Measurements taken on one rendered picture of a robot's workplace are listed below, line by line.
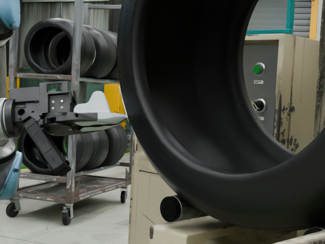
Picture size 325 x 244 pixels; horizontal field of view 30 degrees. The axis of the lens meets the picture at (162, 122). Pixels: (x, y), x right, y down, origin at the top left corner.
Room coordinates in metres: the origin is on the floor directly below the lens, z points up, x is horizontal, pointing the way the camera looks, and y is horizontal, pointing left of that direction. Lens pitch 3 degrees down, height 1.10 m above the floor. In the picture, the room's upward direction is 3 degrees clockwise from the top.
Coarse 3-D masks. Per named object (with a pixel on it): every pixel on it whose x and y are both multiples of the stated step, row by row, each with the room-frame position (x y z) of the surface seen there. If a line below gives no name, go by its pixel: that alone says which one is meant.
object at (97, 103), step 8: (96, 96) 1.08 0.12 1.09; (104, 96) 1.08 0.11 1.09; (80, 104) 1.08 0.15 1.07; (88, 104) 1.08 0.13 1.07; (96, 104) 1.08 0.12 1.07; (104, 104) 1.07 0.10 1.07; (80, 112) 1.07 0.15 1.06; (88, 112) 1.07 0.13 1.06; (104, 112) 1.06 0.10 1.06; (104, 120) 1.06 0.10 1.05; (112, 120) 1.07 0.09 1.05; (120, 120) 1.08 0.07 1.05
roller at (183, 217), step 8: (168, 200) 1.03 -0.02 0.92; (176, 200) 1.03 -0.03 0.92; (184, 200) 1.04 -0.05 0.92; (160, 208) 1.04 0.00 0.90; (168, 208) 1.03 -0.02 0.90; (176, 208) 1.02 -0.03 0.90; (184, 208) 1.03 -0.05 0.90; (192, 208) 1.04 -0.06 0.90; (168, 216) 1.03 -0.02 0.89; (176, 216) 1.02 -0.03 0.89; (184, 216) 1.03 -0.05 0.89; (192, 216) 1.05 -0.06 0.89; (200, 216) 1.08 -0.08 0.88
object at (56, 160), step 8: (32, 120) 1.08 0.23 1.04; (32, 128) 1.07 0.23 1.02; (40, 128) 1.07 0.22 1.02; (32, 136) 1.07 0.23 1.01; (40, 136) 1.07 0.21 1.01; (48, 136) 1.09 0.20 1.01; (40, 144) 1.06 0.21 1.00; (48, 144) 1.06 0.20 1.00; (48, 152) 1.05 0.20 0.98; (56, 152) 1.05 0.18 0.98; (48, 160) 1.05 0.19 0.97; (56, 160) 1.05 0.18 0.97; (64, 160) 1.06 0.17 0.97; (56, 168) 1.05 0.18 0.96; (64, 168) 1.05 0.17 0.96
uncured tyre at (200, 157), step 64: (128, 0) 1.07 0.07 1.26; (192, 0) 1.24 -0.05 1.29; (256, 0) 1.26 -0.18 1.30; (128, 64) 1.06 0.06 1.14; (192, 64) 1.27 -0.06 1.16; (192, 128) 1.21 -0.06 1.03; (256, 128) 1.22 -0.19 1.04; (192, 192) 0.95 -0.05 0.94; (256, 192) 0.87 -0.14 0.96; (320, 192) 0.81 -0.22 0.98
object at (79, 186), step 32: (32, 32) 4.93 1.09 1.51; (64, 32) 5.29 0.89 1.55; (96, 32) 5.23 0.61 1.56; (32, 64) 4.93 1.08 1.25; (64, 64) 4.81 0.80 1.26; (96, 64) 5.19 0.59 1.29; (32, 160) 5.13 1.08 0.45; (96, 160) 5.20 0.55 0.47; (32, 192) 4.94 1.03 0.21; (64, 192) 5.02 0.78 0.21; (96, 192) 5.11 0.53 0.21; (64, 224) 4.71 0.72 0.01
